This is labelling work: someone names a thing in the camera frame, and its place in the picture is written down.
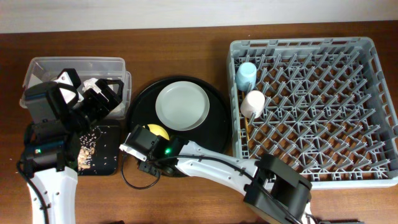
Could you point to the clear plastic waste bin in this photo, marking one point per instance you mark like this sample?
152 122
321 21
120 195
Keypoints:
43 69

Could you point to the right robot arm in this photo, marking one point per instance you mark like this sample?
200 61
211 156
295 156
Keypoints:
271 188

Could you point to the grey plastic dishwasher rack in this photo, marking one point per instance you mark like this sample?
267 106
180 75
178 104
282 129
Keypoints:
328 113

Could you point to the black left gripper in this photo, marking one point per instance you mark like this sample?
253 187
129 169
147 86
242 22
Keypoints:
92 97

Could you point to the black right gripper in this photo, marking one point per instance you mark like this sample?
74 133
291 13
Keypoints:
144 168

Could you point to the black rectangular waste tray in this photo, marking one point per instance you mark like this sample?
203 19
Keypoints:
105 155

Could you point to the light grey round plate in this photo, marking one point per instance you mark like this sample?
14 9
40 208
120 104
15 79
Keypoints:
182 106

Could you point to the round black serving tray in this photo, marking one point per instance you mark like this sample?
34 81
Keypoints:
213 134

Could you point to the yellow plastic bowl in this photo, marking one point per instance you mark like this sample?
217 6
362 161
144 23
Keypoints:
157 130

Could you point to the light blue plastic cup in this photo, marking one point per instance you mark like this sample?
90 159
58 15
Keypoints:
246 76

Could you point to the light pink plastic cup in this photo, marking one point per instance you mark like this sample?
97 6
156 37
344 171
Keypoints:
253 103

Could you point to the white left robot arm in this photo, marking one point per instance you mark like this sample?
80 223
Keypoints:
49 162

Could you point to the white paper napkin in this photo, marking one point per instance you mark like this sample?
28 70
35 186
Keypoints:
90 84

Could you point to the food scraps and rice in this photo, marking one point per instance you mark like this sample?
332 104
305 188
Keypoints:
88 149

